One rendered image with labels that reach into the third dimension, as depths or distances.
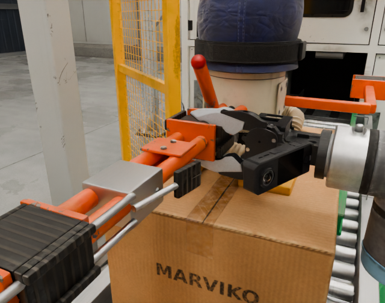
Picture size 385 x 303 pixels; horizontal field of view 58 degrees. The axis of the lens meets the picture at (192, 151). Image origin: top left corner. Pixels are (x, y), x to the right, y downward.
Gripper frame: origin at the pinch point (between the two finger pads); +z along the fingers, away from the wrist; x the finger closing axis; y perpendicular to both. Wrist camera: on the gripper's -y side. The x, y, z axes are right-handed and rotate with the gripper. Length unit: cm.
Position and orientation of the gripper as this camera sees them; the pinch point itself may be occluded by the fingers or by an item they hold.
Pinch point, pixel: (194, 138)
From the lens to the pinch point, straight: 55.4
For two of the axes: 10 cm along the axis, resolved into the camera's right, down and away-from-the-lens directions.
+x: 0.0, -9.2, -3.9
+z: -9.0, -1.7, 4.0
